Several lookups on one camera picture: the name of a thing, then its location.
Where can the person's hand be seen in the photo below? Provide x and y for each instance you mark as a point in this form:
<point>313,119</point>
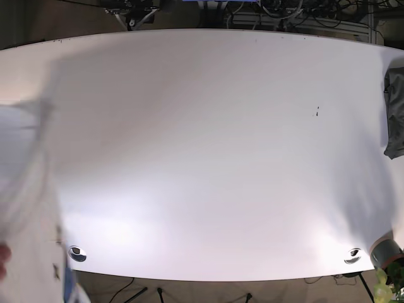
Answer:
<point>5,256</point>

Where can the white printed T-shirt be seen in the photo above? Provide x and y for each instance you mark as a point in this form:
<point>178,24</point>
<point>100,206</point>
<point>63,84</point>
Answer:
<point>31,225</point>

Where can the dark grey T-shirt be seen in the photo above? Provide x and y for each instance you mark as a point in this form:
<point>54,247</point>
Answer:
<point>393,97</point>

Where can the grey plant pot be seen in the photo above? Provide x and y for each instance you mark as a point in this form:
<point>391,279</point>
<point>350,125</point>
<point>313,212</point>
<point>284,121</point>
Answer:
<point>384,252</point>

